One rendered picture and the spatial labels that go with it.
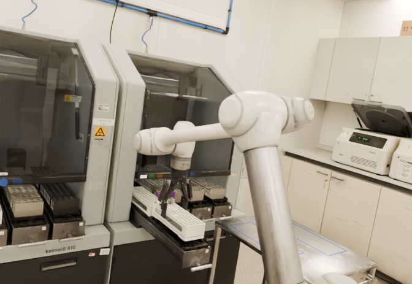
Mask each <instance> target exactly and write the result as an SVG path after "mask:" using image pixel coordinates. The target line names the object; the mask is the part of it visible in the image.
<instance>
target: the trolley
mask: <svg viewBox="0 0 412 284"><path fill-rule="evenodd" d="M292 223H293V227H294V232H295V236H296V242H297V248H298V251H299V257H300V263H301V266H302V272H303V278H304V282H306V283H308V284H313V283H314V282H315V280H317V279H318V278H319V277H320V276H322V275H323V274H326V273H329V272H336V273H340V274H343V275H346V276H348V277H351V276H353V275H356V274H360V273H361V272H365V271H367V273H365V275H364V276H365V277H366V279H365V282H362V283H360V284H373V282H376V281H377V278H375V277H374V276H375V271H376V268H377V266H378V263H377V262H375V261H373V260H371V259H369V258H367V257H365V256H363V255H361V254H359V253H357V252H355V251H353V250H351V249H349V248H347V247H345V246H343V245H341V244H339V243H337V242H335V241H333V240H331V239H329V238H327V237H325V236H323V235H321V234H319V233H317V232H315V231H313V230H311V229H309V228H307V227H305V226H303V225H301V224H299V223H297V222H295V221H292ZM221 229H222V230H224V231H226V232H227V233H228V234H230V235H231V236H233V237H235V238H236V239H237V240H239V241H241V242H242V243H243V244H245V245H246V246H248V247H250V248H251V249H252V250H254V251H255V252H257V253H259V254H260V255H261V248H260V244H259V238H258V231H257V227H256V220H255V216H249V217H241V218H232V219H227V220H218V221H215V232H214V236H213V244H212V251H211V256H210V264H211V265H212V267H209V268H208V275H207V283H206V284H213V279H214V274H215V267H216V259H217V255H218V247H219V240H220V235H221ZM261 256H262V255H261Z"/></svg>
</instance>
